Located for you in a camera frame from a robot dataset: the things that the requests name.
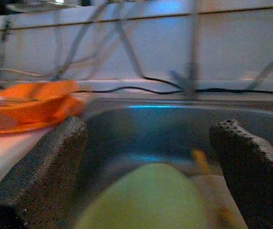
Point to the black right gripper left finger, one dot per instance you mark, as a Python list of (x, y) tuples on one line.
[(43, 171)]

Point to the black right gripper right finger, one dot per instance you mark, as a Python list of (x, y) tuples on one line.
[(251, 181)]

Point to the orange plastic bowl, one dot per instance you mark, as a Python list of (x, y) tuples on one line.
[(55, 87)]

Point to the orange plastic plate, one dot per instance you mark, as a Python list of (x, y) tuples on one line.
[(31, 119)]

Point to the yellow wooden stick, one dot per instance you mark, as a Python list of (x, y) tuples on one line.
[(201, 159)]

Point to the green plate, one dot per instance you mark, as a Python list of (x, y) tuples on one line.
[(146, 198)]

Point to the stainless steel sink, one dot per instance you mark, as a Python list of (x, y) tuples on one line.
[(150, 128)]

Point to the steel faucet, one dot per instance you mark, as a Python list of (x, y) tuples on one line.
[(191, 78)]

